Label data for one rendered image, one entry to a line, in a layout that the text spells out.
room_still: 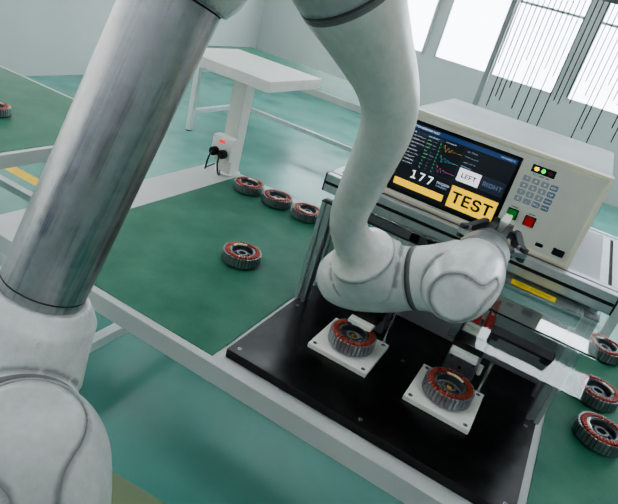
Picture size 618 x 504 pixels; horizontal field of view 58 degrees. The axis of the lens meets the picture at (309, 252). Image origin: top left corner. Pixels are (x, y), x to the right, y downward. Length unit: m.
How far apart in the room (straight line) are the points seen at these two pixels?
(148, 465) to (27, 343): 1.36
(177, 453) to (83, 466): 1.48
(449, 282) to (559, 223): 0.52
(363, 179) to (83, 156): 0.31
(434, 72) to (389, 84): 7.21
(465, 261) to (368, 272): 0.14
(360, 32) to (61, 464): 0.46
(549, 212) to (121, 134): 0.89
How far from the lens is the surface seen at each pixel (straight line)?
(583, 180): 1.23
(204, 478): 1.99
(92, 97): 0.62
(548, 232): 1.26
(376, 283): 0.83
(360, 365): 1.28
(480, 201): 1.26
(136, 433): 2.09
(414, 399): 1.25
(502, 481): 1.20
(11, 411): 0.58
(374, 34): 0.53
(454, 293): 0.77
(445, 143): 1.26
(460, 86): 7.69
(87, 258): 0.67
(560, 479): 1.33
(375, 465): 1.13
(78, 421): 0.58
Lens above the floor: 1.52
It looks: 26 degrees down
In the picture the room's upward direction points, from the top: 16 degrees clockwise
